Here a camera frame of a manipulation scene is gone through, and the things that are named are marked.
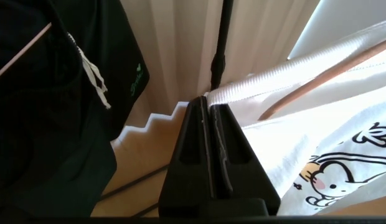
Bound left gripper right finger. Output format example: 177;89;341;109
209;104;281;217

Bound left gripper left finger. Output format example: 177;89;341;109
158;95;215;218

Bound white printed t-shirt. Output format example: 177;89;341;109
207;18;386;217

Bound pink clothes hanger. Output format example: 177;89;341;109
0;22;53;82
257;37;386;121

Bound black shorts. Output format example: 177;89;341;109
0;0;150;218

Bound beige curtain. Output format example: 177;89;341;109
120;0;321;125

